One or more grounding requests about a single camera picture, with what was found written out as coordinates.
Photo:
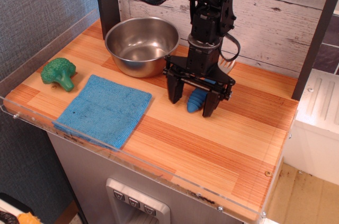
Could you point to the grey toy fridge cabinet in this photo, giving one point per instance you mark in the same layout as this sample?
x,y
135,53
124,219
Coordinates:
x,y
87,172

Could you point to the yellow object at corner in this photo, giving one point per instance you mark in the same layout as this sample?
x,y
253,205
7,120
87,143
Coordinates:
x,y
28,218

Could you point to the white toy sink unit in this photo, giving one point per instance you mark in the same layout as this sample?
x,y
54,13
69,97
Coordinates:
x,y
312,145

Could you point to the clear acrylic table guard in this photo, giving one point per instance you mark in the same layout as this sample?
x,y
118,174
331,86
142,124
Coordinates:
x,y
176,166

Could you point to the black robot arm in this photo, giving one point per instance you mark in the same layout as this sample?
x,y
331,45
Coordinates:
x,y
211,22

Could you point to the silver dispenser panel with buttons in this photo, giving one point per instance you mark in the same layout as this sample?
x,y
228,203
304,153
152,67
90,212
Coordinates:
x,y
126,202

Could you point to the green toy broccoli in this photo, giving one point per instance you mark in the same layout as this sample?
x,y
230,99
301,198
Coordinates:
x,y
59,70

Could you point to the dark vertical post right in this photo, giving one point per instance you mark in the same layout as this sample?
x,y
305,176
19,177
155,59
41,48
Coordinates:
x,y
314,47

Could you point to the blue folded cloth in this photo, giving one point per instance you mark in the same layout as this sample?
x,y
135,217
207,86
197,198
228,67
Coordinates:
x,y
104,113

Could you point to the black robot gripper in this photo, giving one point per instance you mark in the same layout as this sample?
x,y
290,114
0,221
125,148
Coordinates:
x,y
200,69

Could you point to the blue handled metal fork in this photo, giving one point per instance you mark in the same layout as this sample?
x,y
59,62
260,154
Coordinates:
x,y
198,96

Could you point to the stainless steel bowl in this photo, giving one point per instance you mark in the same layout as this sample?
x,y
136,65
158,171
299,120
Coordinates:
x,y
139,45

